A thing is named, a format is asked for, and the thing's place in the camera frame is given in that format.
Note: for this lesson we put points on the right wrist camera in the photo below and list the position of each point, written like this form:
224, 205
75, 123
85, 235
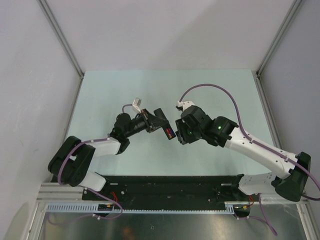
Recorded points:
183, 105

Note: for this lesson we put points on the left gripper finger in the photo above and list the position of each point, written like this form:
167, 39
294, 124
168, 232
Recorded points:
160, 116
164, 125

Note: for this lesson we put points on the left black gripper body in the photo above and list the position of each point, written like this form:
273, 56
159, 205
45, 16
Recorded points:
148, 124

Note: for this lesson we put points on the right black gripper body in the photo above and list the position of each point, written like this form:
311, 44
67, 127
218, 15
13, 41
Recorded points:
187, 134

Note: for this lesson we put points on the orange red battery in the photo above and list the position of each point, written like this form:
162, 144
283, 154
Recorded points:
168, 133

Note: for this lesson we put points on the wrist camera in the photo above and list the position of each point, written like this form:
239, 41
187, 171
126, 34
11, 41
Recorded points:
136, 105
183, 105

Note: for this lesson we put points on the aluminium frame post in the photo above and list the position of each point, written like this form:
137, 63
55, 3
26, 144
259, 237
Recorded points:
280, 34
54, 24

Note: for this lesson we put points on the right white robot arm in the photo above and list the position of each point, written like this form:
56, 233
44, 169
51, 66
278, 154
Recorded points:
288, 171

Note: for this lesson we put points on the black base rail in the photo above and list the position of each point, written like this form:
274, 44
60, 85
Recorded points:
172, 192

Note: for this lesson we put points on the right aluminium frame post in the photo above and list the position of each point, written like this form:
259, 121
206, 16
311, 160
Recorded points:
280, 34

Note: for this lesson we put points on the white slotted cable duct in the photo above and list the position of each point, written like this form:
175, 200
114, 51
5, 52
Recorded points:
104, 208

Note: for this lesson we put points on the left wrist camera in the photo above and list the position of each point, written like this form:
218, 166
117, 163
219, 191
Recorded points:
136, 105

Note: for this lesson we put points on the left aluminium frame post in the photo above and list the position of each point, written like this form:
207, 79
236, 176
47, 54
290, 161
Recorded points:
54, 24

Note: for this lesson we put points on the blue purple battery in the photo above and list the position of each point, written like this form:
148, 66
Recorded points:
172, 133

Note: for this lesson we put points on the black remote control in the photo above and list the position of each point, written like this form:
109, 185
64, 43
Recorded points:
166, 127

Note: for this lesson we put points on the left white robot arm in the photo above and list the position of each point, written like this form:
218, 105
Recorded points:
71, 162

